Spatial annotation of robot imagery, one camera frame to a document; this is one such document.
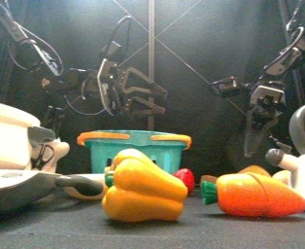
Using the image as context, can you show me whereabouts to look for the red toy fruit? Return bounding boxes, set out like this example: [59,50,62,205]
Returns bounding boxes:
[171,167,196,196]

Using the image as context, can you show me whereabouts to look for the brown toy food piece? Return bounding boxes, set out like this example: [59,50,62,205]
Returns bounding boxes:
[199,174,219,185]

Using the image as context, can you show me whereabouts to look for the thin diagonal brace wire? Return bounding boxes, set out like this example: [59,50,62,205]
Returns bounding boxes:
[111,0,247,116]
[122,0,203,61]

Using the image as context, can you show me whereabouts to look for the teal basket orange handles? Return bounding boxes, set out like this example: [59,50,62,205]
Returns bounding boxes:
[75,129,193,176]

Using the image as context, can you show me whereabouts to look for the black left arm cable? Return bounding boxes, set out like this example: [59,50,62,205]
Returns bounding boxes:
[7,20,66,77]

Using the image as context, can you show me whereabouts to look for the orange toy carrot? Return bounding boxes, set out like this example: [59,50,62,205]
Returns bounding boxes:
[199,171,305,219]

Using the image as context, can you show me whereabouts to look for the beige toy food piece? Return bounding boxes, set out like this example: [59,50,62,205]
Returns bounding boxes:
[271,169,295,188]

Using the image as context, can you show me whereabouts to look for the yellow toy bell pepper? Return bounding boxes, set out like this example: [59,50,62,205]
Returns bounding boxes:
[99,148,188,224]

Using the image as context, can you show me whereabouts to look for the black left camera cable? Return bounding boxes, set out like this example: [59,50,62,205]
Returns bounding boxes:
[108,15,134,61]

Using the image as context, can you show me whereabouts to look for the white toy pot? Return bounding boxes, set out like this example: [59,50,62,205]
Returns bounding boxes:
[0,99,72,173]

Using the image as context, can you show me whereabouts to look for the vertical metal frame pole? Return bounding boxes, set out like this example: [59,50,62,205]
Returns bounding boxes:
[146,0,156,131]

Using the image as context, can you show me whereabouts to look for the grey toy frying pan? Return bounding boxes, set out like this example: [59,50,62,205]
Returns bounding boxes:
[0,167,104,217]

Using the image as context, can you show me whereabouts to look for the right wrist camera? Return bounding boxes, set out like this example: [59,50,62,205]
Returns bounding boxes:
[208,76,247,98]

